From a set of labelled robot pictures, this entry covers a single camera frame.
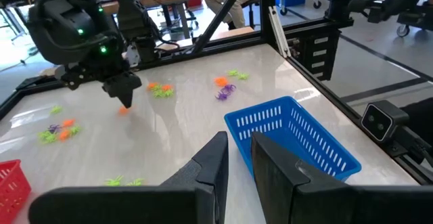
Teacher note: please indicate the blue plastic basket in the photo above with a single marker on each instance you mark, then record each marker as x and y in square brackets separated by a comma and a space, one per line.
[247, 146]

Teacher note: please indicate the orange plastic spider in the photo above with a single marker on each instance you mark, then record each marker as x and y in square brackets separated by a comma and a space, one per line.
[221, 81]
[123, 110]
[167, 87]
[64, 135]
[153, 86]
[68, 122]

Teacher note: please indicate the purple plastic spider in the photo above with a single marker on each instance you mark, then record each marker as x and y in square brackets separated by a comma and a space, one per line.
[230, 88]
[222, 96]
[54, 128]

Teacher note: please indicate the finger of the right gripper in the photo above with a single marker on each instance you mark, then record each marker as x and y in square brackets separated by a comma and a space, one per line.
[123, 87]

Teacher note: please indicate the person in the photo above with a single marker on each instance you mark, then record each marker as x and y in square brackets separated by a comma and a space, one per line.
[233, 0]

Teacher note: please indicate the grey table-level depth camera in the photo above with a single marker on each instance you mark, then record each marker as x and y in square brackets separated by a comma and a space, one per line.
[382, 119]

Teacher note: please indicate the red plastic basket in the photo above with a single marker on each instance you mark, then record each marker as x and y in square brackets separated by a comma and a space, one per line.
[23, 197]

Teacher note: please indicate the black office chair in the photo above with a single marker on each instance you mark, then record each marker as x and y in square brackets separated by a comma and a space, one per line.
[251, 16]

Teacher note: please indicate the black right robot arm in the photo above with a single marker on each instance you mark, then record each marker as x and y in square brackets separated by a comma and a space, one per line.
[67, 24]

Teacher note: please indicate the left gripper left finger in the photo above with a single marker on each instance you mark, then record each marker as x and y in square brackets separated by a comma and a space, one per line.
[203, 197]

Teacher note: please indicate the silver aluminium extrusion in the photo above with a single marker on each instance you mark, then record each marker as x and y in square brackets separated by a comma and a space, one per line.
[280, 31]

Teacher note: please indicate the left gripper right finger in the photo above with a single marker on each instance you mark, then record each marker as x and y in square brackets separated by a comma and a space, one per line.
[287, 197]

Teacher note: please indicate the black wheeled cart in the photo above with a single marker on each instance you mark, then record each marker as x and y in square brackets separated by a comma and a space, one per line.
[412, 14]

